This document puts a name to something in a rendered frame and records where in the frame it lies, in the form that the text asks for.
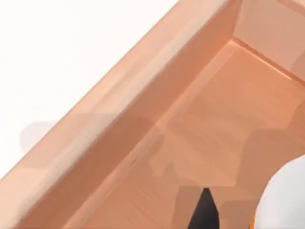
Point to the white and orange object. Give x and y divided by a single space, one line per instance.
283 195

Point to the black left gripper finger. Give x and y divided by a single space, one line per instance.
206 212

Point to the shallow salmon-coloured box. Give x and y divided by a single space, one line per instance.
195 100

